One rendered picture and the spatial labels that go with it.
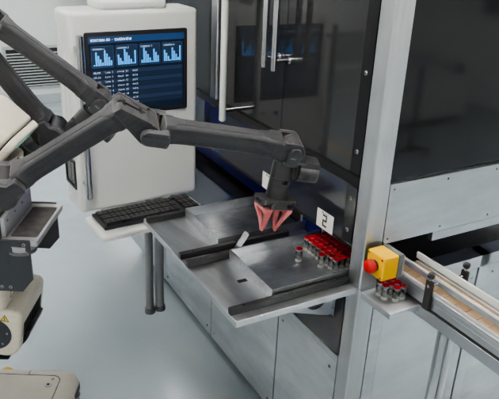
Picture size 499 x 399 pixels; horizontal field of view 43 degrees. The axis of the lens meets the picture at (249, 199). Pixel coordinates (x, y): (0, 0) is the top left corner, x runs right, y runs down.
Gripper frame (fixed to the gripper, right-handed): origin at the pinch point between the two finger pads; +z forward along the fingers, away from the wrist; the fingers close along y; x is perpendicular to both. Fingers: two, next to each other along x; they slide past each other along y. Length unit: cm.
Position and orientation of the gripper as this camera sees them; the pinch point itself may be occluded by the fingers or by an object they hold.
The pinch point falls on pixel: (268, 227)
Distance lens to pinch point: 174.9
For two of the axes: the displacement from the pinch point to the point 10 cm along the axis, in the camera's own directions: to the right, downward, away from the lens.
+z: -2.1, 9.3, 3.0
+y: 8.5, 0.2, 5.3
